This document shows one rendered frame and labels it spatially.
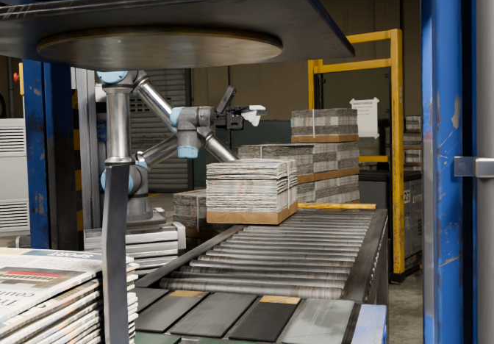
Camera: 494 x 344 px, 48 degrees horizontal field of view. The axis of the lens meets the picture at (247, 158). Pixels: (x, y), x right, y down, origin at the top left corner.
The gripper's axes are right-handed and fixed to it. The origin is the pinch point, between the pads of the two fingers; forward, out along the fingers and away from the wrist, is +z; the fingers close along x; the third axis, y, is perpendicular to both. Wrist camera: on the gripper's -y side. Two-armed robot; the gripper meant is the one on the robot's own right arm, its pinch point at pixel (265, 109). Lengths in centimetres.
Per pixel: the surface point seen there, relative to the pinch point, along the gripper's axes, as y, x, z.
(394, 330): 107, -131, 59
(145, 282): 54, 70, -22
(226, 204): 34.9, -10.3, -16.6
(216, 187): 28.1, -9.7, -20.2
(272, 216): 39.4, -7.2, 1.6
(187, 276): 53, 61, -14
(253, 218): 40.2, -8.4, -5.5
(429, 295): 52, 92, 40
